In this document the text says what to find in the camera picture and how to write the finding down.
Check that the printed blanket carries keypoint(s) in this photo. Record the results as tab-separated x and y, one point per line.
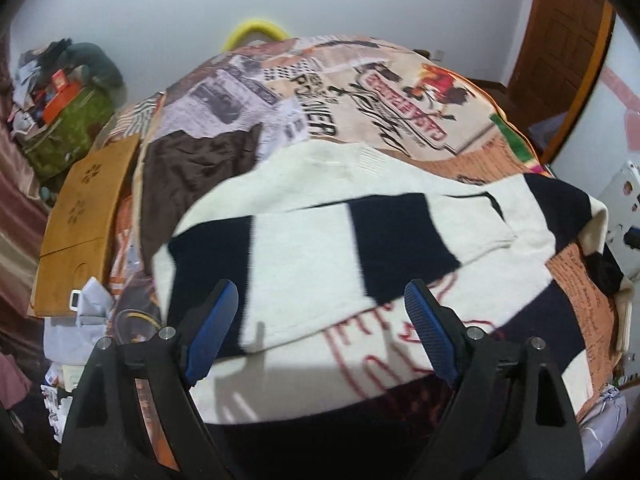
400	95

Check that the grey plush toy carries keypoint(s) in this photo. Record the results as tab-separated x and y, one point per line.
100	60

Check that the pale blue crumpled cloth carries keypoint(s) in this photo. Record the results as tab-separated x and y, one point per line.
90	305

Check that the white sticker-covered device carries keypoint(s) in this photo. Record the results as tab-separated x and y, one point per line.
620	200

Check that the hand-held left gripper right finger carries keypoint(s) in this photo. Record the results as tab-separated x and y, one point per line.
430	325

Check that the wooden lap table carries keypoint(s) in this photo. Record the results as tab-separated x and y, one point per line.
85	210

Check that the green patterned bag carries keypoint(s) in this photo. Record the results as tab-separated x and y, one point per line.
70	130

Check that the small white square device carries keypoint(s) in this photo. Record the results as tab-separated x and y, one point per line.
76	300

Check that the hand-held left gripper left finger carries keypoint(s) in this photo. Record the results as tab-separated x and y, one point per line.
212	330

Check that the orange box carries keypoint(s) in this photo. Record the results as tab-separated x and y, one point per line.
60	102

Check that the brown wooden door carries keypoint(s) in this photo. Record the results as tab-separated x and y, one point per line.
555	50

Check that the brown striped curtain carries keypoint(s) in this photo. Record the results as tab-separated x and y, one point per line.
17	220

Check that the pink flower wall decal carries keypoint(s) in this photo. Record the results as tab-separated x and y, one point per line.
622	95

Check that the white and navy striped sweater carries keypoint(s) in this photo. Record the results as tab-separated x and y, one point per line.
300	250

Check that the brown cloth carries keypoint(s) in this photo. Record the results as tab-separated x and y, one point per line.
190	170

